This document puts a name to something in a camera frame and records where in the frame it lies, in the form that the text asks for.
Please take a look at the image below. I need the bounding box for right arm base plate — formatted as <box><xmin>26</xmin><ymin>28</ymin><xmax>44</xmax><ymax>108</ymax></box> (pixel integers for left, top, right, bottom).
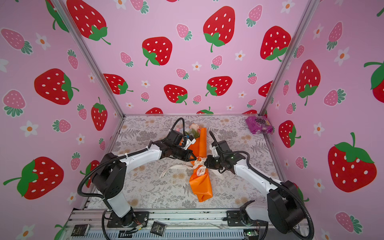
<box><xmin>223</xmin><ymin>210</ymin><xmax>267</xmax><ymax>227</ymax></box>

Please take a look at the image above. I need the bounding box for aluminium corner post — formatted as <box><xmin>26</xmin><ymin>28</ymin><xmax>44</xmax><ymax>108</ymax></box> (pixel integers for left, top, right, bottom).
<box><xmin>258</xmin><ymin>0</ymin><xmax>322</xmax><ymax>116</ymax></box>
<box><xmin>53</xmin><ymin>0</ymin><xmax>125</xmax><ymax>119</ymax></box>

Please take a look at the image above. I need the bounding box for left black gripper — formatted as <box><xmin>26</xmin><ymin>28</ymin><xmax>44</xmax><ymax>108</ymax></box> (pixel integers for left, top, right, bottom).
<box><xmin>171</xmin><ymin>146</ymin><xmax>198</xmax><ymax>162</ymax></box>

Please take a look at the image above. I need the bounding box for black tag left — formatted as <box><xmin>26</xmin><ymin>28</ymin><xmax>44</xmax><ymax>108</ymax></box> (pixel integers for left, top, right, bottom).
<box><xmin>71</xmin><ymin>225</ymin><xmax>90</xmax><ymax>237</ymax></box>

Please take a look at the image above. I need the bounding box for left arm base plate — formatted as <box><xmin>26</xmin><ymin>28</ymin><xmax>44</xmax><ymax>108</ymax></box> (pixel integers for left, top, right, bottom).
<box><xmin>107</xmin><ymin>211</ymin><xmax>150</xmax><ymax>229</ymax></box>

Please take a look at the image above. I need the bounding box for left aluminium corner post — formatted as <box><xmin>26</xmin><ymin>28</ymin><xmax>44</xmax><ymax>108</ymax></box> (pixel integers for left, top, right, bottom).
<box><xmin>53</xmin><ymin>0</ymin><xmax>125</xmax><ymax>119</ymax></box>

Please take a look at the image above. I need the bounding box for light pink fake rose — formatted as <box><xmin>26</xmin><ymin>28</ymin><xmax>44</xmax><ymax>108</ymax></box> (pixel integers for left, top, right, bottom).
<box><xmin>190</xmin><ymin>124</ymin><xmax>200</xmax><ymax>132</ymax></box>

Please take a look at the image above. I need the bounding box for right aluminium corner post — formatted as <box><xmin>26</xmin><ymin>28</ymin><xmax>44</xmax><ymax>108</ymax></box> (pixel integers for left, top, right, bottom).
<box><xmin>258</xmin><ymin>0</ymin><xmax>322</xmax><ymax>116</ymax></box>

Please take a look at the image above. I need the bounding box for purple snack packet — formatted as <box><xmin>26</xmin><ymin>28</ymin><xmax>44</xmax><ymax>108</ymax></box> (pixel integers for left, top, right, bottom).
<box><xmin>246</xmin><ymin>116</ymin><xmax>274</xmax><ymax>135</ymax></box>

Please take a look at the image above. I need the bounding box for black tag middle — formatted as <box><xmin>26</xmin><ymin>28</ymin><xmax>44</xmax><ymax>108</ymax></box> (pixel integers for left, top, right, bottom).
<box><xmin>150</xmin><ymin>221</ymin><xmax>167</xmax><ymax>237</ymax></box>

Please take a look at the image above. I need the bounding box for black tag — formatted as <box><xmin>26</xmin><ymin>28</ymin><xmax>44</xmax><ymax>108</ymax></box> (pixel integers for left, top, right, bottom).
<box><xmin>150</xmin><ymin>221</ymin><xmax>167</xmax><ymax>237</ymax></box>
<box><xmin>71</xmin><ymin>225</ymin><xmax>90</xmax><ymax>237</ymax></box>

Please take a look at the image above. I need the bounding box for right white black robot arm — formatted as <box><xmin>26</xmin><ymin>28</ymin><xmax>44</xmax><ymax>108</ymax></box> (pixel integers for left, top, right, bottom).
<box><xmin>205</xmin><ymin>141</ymin><xmax>315</xmax><ymax>240</ymax></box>

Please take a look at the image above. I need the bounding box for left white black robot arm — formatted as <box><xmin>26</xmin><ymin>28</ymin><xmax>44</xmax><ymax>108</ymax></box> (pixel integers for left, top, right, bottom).
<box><xmin>77</xmin><ymin>130</ymin><xmax>197</xmax><ymax>222</ymax></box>

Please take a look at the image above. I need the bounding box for white ribbon strip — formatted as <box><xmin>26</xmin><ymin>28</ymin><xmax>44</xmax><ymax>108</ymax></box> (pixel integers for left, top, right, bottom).
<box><xmin>160</xmin><ymin>157</ymin><xmax>225</xmax><ymax>180</ymax></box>

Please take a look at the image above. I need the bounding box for aluminium front rail frame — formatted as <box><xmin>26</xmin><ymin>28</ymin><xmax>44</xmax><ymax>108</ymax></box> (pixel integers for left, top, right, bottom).
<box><xmin>55</xmin><ymin>209</ymin><xmax>297</xmax><ymax>240</ymax></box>

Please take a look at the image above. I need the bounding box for orange wrapping paper sheet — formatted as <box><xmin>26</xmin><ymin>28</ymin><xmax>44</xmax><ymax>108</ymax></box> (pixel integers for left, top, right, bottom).
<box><xmin>189</xmin><ymin>128</ymin><xmax>213</xmax><ymax>203</ymax></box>

